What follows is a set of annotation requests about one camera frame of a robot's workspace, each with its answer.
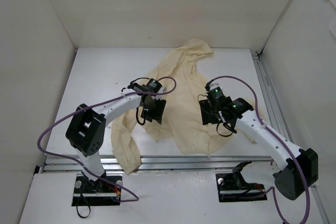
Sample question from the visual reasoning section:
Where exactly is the cream yellow jacket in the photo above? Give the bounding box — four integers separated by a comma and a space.
111, 39, 261, 174

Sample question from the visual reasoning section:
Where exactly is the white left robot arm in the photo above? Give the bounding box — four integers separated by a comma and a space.
66, 78, 166, 193

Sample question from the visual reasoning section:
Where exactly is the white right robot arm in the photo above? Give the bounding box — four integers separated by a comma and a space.
199, 86, 318, 200

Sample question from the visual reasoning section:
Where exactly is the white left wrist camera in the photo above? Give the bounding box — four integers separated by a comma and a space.
159, 87, 166, 94

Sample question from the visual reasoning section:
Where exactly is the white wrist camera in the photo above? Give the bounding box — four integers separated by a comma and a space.
159, 87, 166, 94
209, 83, 221, 91

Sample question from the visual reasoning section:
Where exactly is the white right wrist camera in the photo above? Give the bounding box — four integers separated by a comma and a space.
209, 83, 221, 91

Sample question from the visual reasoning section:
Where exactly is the right aluminium rail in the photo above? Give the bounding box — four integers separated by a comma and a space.
250, 50, 330, 223

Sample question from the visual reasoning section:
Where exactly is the aluminium rail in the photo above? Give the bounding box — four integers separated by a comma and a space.
44, 156, 271, 172
250, 50, 330, 223

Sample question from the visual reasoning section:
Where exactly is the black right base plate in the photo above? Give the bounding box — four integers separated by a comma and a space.
215, 173, 267, 203

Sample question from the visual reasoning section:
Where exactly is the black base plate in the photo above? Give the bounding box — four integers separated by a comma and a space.
215, 173, 267, 203
71, 174, 121, 207

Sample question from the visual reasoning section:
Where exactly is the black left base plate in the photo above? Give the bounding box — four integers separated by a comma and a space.
71, 174, 121, 207

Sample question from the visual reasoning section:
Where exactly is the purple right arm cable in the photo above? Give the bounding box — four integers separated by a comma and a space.
205, 76, 312, 222

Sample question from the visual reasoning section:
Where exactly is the front aluminium rail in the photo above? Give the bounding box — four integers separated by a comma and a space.
44, 156, 271, 172

